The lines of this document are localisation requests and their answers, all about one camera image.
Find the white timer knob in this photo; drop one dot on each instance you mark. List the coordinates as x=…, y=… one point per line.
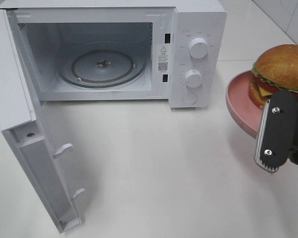
x=193, y=79

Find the glass microwave turntable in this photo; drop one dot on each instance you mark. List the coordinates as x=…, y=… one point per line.
x=102, y=64

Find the white warning label sticker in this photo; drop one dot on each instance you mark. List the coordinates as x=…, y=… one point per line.
x=163, y=52

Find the white microwave oven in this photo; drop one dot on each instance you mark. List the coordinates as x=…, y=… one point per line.
x=32, y=34

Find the white upper microwave knob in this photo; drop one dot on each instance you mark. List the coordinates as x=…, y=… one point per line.
x=198, y=47

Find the pink round plate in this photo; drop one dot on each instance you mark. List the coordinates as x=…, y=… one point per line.
x=243, y=111

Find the burger with lettuce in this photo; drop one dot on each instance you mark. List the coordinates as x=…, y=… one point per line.
x=275, y=70

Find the round white door button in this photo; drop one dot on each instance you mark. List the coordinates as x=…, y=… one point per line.
x=189, y=98

